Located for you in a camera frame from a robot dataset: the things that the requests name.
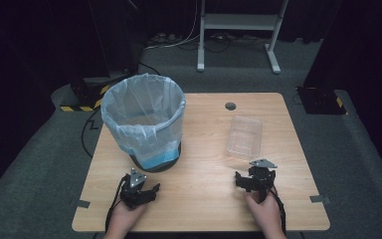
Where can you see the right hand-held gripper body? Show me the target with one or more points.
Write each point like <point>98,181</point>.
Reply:
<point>262,177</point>

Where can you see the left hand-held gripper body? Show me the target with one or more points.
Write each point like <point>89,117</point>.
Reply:
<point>133,194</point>

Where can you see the clear plastic container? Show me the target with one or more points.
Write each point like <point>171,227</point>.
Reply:
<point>244,136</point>

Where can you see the person's left hand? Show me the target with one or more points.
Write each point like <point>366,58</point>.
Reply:
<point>124,217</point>

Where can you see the person's right hand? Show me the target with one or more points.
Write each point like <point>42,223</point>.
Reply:
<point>265,212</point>

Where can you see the black trash bin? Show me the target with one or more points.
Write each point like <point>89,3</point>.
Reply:
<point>160,167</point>

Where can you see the grey tape strip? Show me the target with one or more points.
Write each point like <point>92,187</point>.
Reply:
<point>83,203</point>
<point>320,199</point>

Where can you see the trash bin with white liner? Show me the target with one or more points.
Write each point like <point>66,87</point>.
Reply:
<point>144,132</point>

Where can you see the black stand base striped edge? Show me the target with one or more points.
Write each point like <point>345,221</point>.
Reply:
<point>321,101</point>
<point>86,96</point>

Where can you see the white metal stand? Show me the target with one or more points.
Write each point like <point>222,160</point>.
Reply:
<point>238,21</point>

